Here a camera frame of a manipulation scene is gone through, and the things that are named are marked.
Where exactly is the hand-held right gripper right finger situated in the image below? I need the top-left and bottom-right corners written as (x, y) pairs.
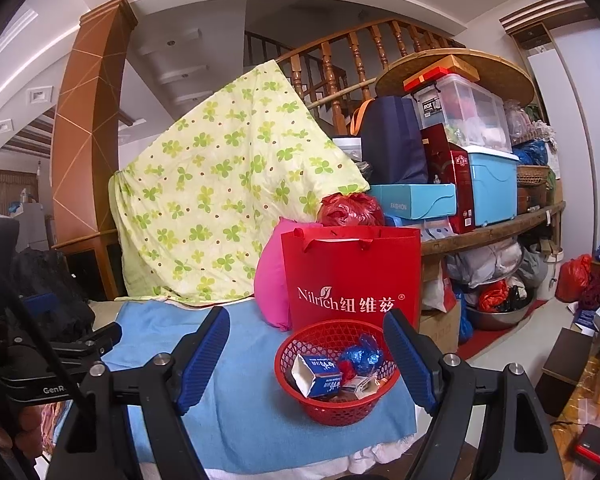
top-left (382, 309), bottom-right (566, 480)

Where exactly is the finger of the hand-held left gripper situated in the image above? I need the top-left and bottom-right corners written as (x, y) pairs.
top-left (45, 322), bottom-right (124, 365)
top-left (20, 291), bottom-right (65, 322)

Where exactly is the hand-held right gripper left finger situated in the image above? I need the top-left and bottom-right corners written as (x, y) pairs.
top-left (55, 305), bottom-right (232, 480)

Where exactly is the small blue white carton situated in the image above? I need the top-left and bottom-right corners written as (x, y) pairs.
top-left (291, 352), bottom-right (345, 400)

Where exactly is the red mesh plastic basket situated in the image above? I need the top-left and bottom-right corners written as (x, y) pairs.
top-left (274, 320), bottom-right (402, 427)

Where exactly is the black cloth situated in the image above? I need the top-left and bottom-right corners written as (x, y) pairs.
top-left (15, 247), bottom-right (97, 341)

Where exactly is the cardboard box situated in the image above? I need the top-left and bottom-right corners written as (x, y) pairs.
top-left (420, 305), bottom-right (464, 356)

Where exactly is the blue blanket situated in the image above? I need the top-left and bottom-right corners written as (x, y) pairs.
top-left (100, 300), bottom-right (418, 471)

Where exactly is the red floor mat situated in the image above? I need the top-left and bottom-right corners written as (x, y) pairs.
top-left (460, 300), bottom-right (551, 361)

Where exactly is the metal basin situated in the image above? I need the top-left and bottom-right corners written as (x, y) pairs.
top-left (465, 287), bottom-right (536, 332)

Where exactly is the pink pillow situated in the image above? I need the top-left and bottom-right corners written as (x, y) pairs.
top-left (254, 217), bottom-right (301, 333)

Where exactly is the red paper gift bag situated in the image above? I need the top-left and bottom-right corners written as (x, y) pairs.
top-left (280, 225), bottom-right (422, 336)

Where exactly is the white fabric bundle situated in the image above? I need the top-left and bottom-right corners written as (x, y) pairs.
top-left (445, 240), bottom-right (524, 288)

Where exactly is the white bed sheet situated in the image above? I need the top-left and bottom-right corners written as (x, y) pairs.
top-left (200, 430), bottom-right (431, 480)

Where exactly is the dark brown box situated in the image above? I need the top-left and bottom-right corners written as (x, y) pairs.
top-left (541, 327), bottom-right (594, 416)

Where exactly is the light blue flat box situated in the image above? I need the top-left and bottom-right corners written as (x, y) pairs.
top-left (367, 183), bottom-right (457, 220)

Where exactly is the red plastic bag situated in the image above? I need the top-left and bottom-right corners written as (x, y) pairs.
top-left (555, 254), bottom-right (594, 303)
top-left (317, 192), bottom-right (386, 228)

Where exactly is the dark red carton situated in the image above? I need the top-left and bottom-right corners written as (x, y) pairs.
top-left (420, 124), bottom-right (476, 235)

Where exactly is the green clover print blanket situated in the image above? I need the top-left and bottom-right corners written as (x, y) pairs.
top-left (109, 59), bottom-right (371, 306)

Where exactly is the blue plastic storage bin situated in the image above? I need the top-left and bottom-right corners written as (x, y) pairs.
top-left (465, 145), bottom-right (521, 228)

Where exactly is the red and black device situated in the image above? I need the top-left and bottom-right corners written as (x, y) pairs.
top-left (574, 422), bottom-right (600, 466)

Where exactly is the brown wooden pillar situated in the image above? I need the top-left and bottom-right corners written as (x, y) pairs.
top-left (50, 0), bottom-right (139, 301)

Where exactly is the navy blue bag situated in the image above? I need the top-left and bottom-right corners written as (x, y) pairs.
top-left (350, 96), bottom-right (430, 186)

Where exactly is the woven wicker basket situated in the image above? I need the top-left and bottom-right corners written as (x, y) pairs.
top-left (516, 165), bottom-right (556, 187)

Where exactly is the clear plastic storage bin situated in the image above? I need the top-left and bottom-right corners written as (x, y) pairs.
top-left (412, 74), bottom-right (513, 153)

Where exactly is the orange flat box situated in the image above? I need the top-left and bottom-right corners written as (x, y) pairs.
top-left (403, 55), bottom-right (481, 93)

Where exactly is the round woven bamboo tray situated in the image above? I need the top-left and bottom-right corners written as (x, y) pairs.
top-left (375, 47), bottom-right (537, 108)

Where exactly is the wooden stair railing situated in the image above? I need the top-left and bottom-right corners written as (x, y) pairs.
top-left (245, 17), bottom-right (461, 126)

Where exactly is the wooden bench rail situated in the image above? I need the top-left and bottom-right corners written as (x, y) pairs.
top-left (420, 202), bottom-right (566, 261)

